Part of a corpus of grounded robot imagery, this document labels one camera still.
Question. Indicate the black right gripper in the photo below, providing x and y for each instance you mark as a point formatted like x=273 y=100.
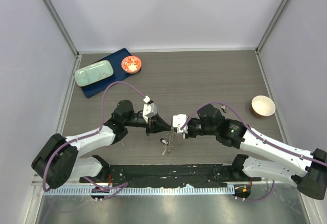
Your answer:
x=189 y=134

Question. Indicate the red cream bowl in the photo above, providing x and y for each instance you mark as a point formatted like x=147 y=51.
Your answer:
x=262 y=106

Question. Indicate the dark blue tray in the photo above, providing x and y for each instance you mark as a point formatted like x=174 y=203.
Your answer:
x=119 y=74

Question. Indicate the aluminium frame post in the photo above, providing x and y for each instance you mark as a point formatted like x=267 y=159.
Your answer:
x=272 y=24
x=62 y=29

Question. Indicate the orange patterned small bowl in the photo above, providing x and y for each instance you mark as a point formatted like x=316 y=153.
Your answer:
x=131 y=64

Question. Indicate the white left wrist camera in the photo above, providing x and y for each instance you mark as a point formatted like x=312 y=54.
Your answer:
x=149 y=109

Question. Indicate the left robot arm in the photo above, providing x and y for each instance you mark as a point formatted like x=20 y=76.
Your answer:
x=62 y=158

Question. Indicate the left aluminium frame post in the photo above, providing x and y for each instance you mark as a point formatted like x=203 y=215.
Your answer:
x=62 y=29

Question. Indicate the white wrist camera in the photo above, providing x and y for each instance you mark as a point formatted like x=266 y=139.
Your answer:
x=178 y=123
x=149 y=109

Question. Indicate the pale green oblong dish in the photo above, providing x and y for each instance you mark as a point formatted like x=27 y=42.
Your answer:
x=93 y=73

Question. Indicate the white slotted cable duct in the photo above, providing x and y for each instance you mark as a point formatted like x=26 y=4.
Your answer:
x=71 y=190

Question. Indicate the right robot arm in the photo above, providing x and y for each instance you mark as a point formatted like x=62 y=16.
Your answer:
x=303 y=169

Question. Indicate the silver black key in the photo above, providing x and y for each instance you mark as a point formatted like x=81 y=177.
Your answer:
x=223 y=107

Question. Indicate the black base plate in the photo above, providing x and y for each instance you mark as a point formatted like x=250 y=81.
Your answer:
x=174 y=176

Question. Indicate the metal disc keyring holder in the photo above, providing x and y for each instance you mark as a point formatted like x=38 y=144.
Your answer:
x=169 y=142

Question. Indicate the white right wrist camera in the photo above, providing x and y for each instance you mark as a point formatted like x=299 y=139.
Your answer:
x=178 y=123

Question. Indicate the right aluminium frame post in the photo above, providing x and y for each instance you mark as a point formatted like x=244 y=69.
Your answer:
x=272 y=24

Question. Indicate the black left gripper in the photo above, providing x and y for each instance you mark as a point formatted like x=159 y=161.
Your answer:
x=157 y=124

